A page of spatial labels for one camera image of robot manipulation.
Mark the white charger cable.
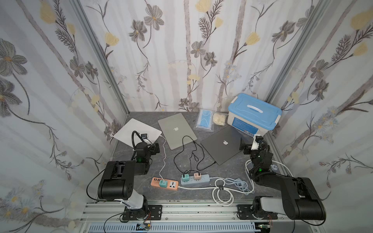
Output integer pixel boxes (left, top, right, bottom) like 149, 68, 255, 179
158, 135, 168, 181

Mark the teal charger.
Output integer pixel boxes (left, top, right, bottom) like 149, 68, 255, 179
181, 174, 189, 182
159, 179, 168, 188

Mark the orange power strip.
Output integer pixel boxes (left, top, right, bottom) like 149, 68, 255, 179
151, 177, 179, 191

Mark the black charger cable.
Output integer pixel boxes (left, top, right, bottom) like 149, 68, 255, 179
173, 135, 217, 175

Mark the pink charger plug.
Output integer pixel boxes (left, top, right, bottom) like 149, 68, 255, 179
193, 172, 202, 181

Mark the blue-grey power strip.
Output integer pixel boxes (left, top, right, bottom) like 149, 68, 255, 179
179, 174, 211, 186

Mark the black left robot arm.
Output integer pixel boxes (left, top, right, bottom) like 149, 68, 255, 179
98, 131, 160, 222

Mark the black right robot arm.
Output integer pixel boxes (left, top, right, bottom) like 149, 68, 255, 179
239, 136, 326, 222

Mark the dark grey laptop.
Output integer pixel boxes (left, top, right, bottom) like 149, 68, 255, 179
201, 126, 253, 165

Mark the silver laptop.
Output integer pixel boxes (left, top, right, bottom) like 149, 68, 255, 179
158, 113, 197, 150

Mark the white laptop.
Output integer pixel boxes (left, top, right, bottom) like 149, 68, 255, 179
114, 119, 162, 149

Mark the blue lid storage box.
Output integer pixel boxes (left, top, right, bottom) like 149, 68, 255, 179
227, 93, 282, 137

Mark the bag of white cotton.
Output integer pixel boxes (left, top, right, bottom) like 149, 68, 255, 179
212, 112, 228, 126

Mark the bag of blue masks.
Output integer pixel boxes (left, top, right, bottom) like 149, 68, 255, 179
194, 109, 214, 132

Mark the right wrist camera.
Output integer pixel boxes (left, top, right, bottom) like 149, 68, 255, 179
251, 134, 263, 150

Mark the light blue coiled cord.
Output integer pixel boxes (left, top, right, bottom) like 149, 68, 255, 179
209, 176, 254, 195

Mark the white vented cable duct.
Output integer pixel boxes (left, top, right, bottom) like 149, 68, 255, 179
86, 222, 260, 233

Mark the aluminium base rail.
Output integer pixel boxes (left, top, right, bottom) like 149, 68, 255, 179
79, 200, 325, 233

